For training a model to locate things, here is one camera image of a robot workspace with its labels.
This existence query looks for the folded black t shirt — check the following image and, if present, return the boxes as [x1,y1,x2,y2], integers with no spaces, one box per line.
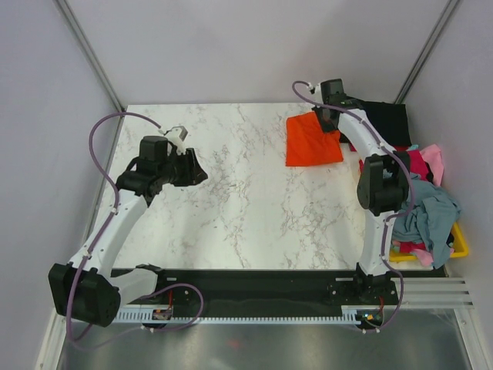
[359,99,411,147]

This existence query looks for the orange t shirt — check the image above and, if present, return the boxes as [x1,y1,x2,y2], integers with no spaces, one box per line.
[285,113,344,167]

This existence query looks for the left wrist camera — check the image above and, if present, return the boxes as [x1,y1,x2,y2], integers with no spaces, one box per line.
[159,126,188,153]

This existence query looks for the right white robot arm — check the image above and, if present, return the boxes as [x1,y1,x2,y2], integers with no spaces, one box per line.
[309,79,411,305]

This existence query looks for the right aluminium frame post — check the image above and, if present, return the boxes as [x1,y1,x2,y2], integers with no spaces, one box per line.
[394,0,462,104]

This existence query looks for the folded red t shirt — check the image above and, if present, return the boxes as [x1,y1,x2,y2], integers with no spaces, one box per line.
[348,143,409,153]

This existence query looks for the white slotted cable duct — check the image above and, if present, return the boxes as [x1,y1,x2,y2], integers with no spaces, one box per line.
[113,304,381,325]

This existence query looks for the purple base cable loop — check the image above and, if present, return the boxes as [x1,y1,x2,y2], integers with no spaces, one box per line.
[140,283,207,331]

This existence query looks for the left aluminium frame post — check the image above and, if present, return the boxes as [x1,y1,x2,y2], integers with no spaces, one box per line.
[53,0,125,112]

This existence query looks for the aluminium frame post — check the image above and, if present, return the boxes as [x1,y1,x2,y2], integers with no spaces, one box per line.
[394,0,462,104]
[53,0,125,112]

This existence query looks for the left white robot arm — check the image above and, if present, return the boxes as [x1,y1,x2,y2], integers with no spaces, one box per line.
[49,126,208,327]

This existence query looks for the pink t shirt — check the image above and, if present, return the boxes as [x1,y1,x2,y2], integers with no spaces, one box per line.
[420,144,444,186]

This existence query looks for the yellow plastic bin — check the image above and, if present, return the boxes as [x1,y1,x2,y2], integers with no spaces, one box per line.
[389,222,469,267]

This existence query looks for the magenta t shirt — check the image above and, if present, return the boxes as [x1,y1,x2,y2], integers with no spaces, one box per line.
[407,150,433,182]

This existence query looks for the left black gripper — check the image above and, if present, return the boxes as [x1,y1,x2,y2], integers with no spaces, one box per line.
[157,148,207,187]

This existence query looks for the grey blue t shirt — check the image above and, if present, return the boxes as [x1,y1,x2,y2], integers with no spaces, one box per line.
[392,173,461,268]

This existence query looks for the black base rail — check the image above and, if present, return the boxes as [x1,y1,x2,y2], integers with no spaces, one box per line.
[138,270,398,317]

